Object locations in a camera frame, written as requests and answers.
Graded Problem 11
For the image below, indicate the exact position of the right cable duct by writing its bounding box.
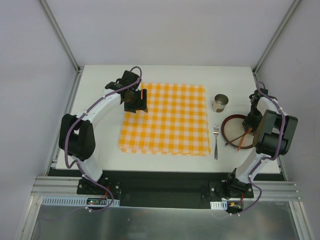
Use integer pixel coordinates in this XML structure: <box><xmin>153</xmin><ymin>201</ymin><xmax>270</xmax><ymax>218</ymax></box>
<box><xmin>210</xmin><ymin>200</ymin><xmax>228</xmax><ymax>211</ymax></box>

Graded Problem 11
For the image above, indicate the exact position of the orange checkered cloth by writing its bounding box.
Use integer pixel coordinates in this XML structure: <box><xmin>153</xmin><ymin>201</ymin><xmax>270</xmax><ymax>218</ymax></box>
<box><xmin>118</xmin><ymin>83</ymin><xmax>211</xmax><ymax>157</ymax></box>

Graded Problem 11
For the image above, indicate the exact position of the left frame post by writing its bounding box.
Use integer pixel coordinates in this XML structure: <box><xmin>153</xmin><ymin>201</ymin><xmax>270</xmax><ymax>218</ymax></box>
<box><xmin>37</xmin><ymin>0</ymin><xmax>81</xmax><ymax>73</ymax></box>

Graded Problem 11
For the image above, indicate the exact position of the left cable duct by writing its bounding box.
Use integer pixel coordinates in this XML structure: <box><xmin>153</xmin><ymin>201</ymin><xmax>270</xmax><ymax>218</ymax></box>
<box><xmin>42</xmin><ymin>196</ymin><xmax>120</xmax><ymax>208</ymax></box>

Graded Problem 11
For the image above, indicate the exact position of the frame post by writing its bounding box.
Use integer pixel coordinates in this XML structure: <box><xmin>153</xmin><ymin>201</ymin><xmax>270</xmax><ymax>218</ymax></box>
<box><xmin>252</xmin><ymin>0</ymin><xmax>303</xmax><ymax>76</ymax></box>
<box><xmin>37</xmin><ymin>0</ymin><xmax>81</xmax><ymax>73</ymax></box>

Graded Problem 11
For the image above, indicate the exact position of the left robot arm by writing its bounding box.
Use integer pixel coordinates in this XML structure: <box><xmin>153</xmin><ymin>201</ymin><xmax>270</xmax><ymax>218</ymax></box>
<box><xmin>58</xmin><ymin>66</ymin><xmax>148</xmax><ymax>195</ymax></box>

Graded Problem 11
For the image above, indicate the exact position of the aluminium front rail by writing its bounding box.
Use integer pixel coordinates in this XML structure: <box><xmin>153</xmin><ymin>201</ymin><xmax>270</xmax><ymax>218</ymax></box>
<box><xmin>31</xmin><ymin>176</ymin><xmax>302</xmax><ymax>203</ymax></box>

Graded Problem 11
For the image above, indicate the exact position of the red rimmed ceramic plate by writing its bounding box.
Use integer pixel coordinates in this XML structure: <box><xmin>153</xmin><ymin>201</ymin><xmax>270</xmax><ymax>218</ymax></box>
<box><xmin>221</xmin><ymin>114</ymin><xmax>253</xmax><ymax>150</ymax></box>

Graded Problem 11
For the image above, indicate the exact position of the cable duct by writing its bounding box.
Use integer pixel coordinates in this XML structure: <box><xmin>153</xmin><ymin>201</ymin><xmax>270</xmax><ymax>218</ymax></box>
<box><xmin>42</xmin><ymin>196</ymin><xmax>120</xmax><ymax>208</ymax></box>
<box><xmin>210</xmin><ymin>200</ymin><xmax>228</xmax><ymax>211</ymax></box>

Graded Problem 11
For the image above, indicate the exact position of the metal cup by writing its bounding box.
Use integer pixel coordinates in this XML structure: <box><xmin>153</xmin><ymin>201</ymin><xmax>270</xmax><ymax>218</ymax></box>
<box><xmin>211</xmin><ymin>94</ymin><xmax>229</xmax><ymax>113</ymax></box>

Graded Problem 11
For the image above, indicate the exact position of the silver fork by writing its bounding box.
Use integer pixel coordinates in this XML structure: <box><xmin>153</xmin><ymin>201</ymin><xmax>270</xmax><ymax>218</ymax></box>
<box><xmin>213</xmin><ymin>124</ymin><xmax>220</xmax><ymax>161</ymax></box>

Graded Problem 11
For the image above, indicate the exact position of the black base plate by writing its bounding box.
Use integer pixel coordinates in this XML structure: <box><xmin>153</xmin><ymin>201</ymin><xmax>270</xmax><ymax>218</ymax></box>
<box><xmin>76</xmin><ymin>170</ymin><xmax>254</xmax><ymax>209</ymax></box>

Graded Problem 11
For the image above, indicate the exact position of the copper spoon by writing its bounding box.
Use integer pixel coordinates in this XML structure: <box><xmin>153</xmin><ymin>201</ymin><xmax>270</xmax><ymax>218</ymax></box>
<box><xmin>224</xmin><ymin>133</ymin><xmax>247</xmax><ymax>146</ymax></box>

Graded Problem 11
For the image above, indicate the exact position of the right frame post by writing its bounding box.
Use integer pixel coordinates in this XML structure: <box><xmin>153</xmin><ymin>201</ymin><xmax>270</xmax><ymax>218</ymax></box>
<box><xmin>252</xmin><ymin>0</ymin><xmax>303</xmax><ymax>76</ymax></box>

